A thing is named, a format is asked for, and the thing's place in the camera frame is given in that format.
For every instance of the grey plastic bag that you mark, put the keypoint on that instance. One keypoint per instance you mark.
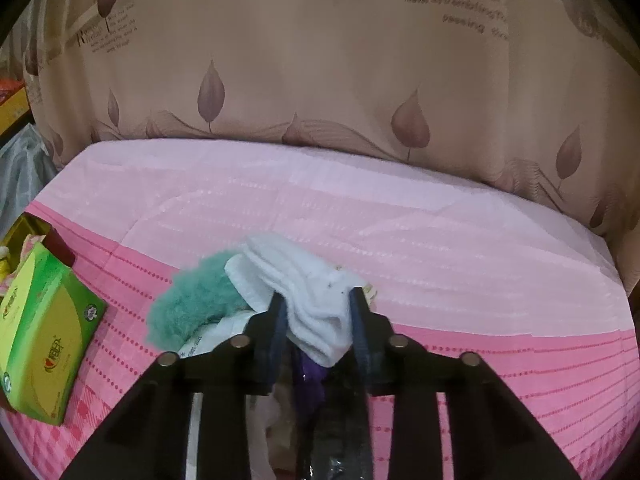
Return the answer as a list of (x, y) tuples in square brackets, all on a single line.
[(22, 170)]

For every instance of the white socks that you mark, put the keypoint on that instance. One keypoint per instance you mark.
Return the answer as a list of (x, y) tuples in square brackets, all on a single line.
[(310, 285)]

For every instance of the teal fuzzy sock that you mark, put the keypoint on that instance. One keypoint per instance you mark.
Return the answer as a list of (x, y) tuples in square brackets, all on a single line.
[(190, 305)]

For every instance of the orange cardboard box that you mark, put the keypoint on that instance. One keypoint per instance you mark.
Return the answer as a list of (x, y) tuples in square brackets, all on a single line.
[(12, 105)]

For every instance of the purple cloth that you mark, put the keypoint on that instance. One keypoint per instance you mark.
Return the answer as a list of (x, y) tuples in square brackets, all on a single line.
[(306, 375)]

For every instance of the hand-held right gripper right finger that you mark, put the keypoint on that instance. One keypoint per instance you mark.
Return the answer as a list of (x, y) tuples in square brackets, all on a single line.
[(360, 330)]

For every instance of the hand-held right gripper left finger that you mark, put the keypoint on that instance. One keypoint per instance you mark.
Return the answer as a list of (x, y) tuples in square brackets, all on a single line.
[(277, 330)]

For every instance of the pink checked bed sheet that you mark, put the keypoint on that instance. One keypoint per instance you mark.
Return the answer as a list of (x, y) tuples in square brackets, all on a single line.
[(450, 260)]

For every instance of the black cloth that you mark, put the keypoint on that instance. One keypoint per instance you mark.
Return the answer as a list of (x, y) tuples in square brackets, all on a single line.
[(340, 410)]

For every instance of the beige leaf printed curtain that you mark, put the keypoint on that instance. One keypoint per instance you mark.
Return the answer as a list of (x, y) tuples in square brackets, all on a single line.
[(320, 85)]

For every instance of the green tissue box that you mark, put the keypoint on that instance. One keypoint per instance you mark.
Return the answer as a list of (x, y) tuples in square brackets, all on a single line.
[(50, 340)]

